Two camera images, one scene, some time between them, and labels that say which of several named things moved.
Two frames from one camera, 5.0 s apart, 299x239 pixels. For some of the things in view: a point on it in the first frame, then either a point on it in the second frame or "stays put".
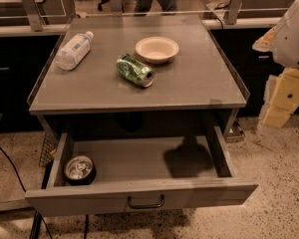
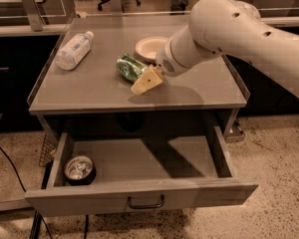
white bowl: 156,50 stays put
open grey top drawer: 142,173 stays put
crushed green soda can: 135,71 stays put
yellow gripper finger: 283,94 → 149,80
